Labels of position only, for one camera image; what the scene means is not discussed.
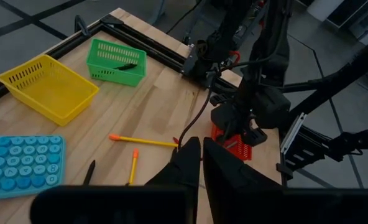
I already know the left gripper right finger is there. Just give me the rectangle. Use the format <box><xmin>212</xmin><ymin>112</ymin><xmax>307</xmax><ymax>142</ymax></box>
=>
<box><xmin>202</xmin><ymin>136</ymin><xmax>284</xmax><ymax>224</ymax></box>

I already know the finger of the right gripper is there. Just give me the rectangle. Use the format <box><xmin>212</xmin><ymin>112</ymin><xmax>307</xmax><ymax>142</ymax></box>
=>
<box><xmin>218</xmin><ymin>124</ymin><xmax>239</xmax><ymax>144</ymax></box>
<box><xmin>242</xmin><ymin>126</ymin><xmax>269</xmax><ymax>147</ymax></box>

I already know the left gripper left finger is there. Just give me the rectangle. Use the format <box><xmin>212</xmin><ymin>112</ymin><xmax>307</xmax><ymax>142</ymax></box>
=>
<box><xmin>145</xmin><ymin>136</ymin><xmax>202</xmax><ymax>224</ymax></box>

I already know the yellow pencil orange eraser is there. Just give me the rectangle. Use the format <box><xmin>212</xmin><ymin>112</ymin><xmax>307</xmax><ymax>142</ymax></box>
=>
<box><xmin>108</xmin><ymin>133</ymin><xmax>179</xmax><ymax>147</ymax></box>
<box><xmin>127</xmin><ymin>148</ymin><xmax>140</xmax><ymax>187</ymax></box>

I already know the black pen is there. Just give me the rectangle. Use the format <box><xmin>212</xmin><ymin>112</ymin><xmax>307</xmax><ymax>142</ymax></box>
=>
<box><xmin>82</xmin><ymin>159</ymin><xmax>96</xmax><ymax>187</ymax></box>
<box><xmin>113</xmin><ymin>63</ymin><xmax>138</xmax><ymax>71</ymax></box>

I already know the red plastic bin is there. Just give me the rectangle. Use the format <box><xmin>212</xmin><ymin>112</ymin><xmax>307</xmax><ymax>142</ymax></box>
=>
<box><xmin>210</xmin><ymin>123</ymin><xmax>253</xmax><ymax>162</ymax></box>

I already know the green plastic bin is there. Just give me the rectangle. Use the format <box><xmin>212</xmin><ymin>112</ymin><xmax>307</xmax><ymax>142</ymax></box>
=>
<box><xmin>85</xmin><ymin>38</ymin><xmax>147</xmax><ymax>88</ymax></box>

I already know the yellow plastic bin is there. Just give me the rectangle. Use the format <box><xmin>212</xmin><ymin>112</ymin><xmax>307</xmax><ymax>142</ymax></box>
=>
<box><xmin>0</xmin><ymin>54</ymin><xmax>100</xmax><ymax>127</ymax></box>

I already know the blue calculator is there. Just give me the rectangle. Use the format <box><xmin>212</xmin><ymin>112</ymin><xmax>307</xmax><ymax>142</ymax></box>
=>
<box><xmin>0</xmin><ymin>134</ymin><xmax>66</xmax><ymax>202</ymax></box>

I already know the black clamp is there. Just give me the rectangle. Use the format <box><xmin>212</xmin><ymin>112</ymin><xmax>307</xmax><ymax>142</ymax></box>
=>
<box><xmin>74</xmin><ymin>14</ymin><xmax>91</xmax><ymax>38</ymax></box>

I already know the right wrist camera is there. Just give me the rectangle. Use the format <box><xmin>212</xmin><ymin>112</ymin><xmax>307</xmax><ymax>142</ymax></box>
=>
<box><xmin>255</xmin><ymin>93</ymin><xmax>292</xmax><ymax>130</ymax></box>

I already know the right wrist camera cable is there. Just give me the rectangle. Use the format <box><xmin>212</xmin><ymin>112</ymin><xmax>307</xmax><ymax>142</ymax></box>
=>
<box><xmin>177</xmin><ymin>58</ymin><xmax>265</xmax><ymax>150</ymax></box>

